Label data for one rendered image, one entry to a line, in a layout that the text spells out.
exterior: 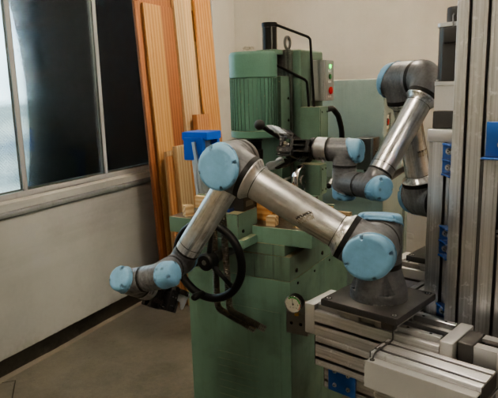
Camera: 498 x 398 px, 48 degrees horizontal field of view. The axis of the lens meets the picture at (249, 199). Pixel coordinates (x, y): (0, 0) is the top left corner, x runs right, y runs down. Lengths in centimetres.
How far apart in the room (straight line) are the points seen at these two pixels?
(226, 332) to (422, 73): 116
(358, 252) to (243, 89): 90
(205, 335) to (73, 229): 130
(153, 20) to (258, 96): 175
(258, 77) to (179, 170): 160
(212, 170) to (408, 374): 66
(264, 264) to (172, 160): 166
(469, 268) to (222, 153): 70
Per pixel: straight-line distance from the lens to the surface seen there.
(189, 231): 163
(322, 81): 226
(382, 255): 130
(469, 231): 153
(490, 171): 149
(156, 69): 360
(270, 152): 217
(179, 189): 351
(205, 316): 220
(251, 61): 200
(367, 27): 439
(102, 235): 344
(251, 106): 201
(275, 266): 196
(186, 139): 300
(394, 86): 186
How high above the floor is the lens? 137
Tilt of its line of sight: 11 degrees down
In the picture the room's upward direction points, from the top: 2 degrees counter-clockwise
